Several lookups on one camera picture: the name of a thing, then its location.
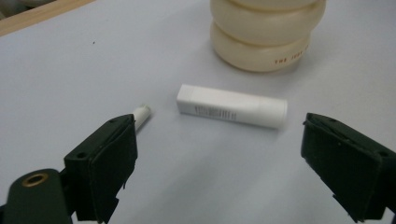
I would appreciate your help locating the thin white pen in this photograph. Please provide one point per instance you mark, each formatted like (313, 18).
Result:
(142, 115)

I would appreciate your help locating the cream ringed pen holder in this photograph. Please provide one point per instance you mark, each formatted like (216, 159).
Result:
(264, 37)

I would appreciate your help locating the wooden table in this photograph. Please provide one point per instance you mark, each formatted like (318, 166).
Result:
(34, 17)

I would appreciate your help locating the white tube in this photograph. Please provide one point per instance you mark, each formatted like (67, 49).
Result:
(232, 105)

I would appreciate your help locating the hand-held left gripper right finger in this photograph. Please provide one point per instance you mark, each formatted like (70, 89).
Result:
(348, 168)

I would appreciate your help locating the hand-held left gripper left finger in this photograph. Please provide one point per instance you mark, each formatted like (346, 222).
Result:
(107, 165)

